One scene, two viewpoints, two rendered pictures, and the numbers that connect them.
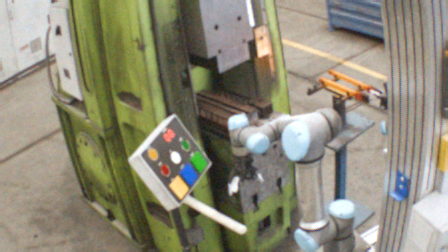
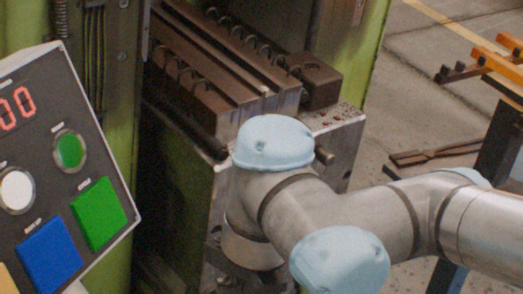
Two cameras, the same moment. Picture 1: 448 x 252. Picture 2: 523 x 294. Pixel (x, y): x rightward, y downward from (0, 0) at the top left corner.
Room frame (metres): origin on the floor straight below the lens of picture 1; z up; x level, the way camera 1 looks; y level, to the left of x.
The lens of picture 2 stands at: (1.36, 0.03, 1.66)
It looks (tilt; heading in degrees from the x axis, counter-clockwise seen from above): 34 degrees down; 353
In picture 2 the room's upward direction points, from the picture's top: 10 degrees clockwise
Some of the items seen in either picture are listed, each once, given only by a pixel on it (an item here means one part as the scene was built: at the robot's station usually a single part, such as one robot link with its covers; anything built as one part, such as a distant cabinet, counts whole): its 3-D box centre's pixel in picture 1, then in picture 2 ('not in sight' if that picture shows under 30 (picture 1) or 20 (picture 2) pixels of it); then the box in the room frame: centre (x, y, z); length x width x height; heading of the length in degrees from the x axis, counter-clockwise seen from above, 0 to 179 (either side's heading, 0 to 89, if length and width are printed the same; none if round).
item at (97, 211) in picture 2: (198, 162); (97, 213); (2.11, 0.14, 1.01); 0.07 x 0.05 x 0.07; 153
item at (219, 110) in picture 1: (215, 111); (194, 60); (2.66, 0.03, 0.96); 0.42 x 0.20 x 0.09; 38
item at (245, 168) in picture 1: (245, 165); (250, 293); (1.92, -0.06, 1.07); 0.09 x 0.08 x 0.12; 19
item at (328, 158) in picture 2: not in sight; (324, 155); (2.49, -0.24, 0.87); 0.04 x 0.03 x 0.03; 38
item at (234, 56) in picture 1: (205, 49); not in sight; (2.66, 0.03, 1.32); 0.42 x 0.20 x 0.10; 38
